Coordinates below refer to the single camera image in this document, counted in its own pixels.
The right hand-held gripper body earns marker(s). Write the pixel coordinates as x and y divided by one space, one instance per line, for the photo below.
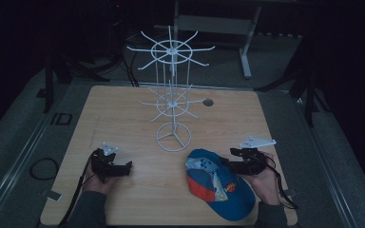
250 158

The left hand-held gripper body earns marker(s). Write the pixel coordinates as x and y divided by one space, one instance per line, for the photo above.
105 163

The blue and orange cap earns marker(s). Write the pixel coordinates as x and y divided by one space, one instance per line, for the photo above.
217 185

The person's left hand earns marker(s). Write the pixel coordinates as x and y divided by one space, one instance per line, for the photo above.
99 183

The person's right hand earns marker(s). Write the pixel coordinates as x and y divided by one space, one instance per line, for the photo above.
264 182

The black tripod stand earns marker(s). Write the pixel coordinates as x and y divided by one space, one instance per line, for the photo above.
301 82
66 69

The grey metal table frame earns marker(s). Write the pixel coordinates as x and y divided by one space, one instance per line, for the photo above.
217 28

